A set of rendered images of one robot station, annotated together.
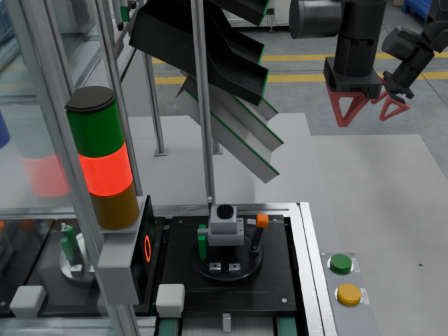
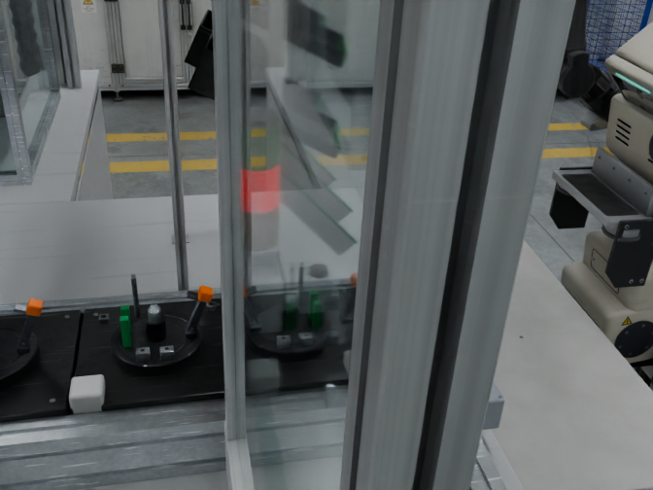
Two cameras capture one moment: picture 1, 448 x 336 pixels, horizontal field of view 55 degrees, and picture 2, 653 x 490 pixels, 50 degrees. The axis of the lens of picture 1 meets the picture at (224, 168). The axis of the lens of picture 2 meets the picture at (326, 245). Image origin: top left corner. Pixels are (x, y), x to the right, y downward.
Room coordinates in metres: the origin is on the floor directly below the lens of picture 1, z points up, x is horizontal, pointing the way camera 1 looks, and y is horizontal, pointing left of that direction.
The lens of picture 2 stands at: (-0.33, 0.25, 1.68)
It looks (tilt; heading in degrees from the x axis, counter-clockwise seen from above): 30 degrees down; 344
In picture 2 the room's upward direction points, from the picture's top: 3 degrees clockwise
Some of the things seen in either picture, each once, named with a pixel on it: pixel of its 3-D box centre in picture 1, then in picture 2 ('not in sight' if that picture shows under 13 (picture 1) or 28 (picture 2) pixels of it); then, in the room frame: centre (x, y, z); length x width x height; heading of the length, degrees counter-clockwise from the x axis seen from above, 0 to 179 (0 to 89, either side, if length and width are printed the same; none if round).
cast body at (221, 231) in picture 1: (220, 224); not in sight; (0.56, 0.01, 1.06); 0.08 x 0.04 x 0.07; 88
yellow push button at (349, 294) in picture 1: (348, 295); not in sight; (0.47, -0.21, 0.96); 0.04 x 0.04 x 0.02
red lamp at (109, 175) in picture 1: (105, 164); not in sight; (0.38, 0.13, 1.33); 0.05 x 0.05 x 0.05
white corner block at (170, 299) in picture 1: (171, 301); not in sight; (0.47, 0.10, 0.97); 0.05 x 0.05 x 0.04; 88
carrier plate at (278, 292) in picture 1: (227, 261); not in sight; (0.56, 0.00, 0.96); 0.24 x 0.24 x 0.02; 88
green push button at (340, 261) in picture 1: (340, 265); not in sight; (0.54, -0.21, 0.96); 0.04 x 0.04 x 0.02
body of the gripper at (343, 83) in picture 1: (355, 57); not in sight; (0.60, -0.20, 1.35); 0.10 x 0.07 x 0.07; 177
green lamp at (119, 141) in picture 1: (95, 124); not in sight; (0.38, 0.13, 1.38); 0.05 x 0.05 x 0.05
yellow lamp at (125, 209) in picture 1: (114, 199); not in sight; (0.38, 0.13, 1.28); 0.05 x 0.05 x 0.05
